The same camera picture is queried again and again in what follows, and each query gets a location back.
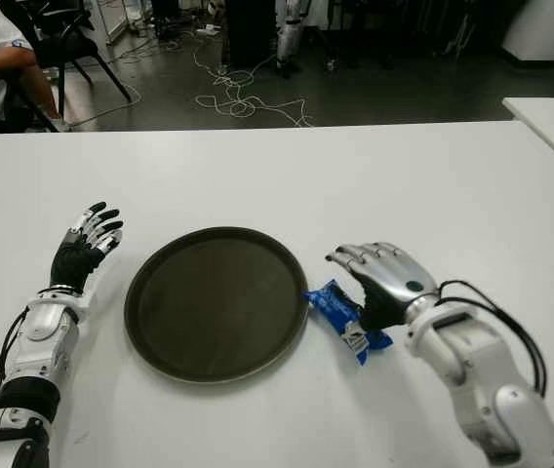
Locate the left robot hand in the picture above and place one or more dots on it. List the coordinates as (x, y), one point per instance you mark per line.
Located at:
(72, 263)

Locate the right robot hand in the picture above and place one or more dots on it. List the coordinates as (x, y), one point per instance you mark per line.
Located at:
(394, 287)

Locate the blue Oreo cookie packet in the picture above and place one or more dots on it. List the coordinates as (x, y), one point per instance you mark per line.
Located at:
(328, 300)

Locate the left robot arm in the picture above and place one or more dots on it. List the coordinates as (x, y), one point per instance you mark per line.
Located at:
(33, 356)

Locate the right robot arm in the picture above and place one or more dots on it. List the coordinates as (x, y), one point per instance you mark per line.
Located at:
(482, 370)

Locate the round dark brown tray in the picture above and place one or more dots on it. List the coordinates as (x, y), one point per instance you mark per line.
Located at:
(216, 304)

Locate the black chair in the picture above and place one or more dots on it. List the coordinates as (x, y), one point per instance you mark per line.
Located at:
(69, 46)

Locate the white side table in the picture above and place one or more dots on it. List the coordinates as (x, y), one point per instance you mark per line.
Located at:
(552, 124)

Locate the white board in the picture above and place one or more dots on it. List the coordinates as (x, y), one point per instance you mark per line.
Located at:
(111, 17)

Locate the white humanoid robot legs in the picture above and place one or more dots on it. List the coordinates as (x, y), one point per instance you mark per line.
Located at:
(288, 36)

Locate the black cabinet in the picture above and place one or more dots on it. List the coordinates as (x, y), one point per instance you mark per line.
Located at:
(250, 29)

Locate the white curved panel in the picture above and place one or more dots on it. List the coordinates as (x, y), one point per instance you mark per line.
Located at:
(545, 27)

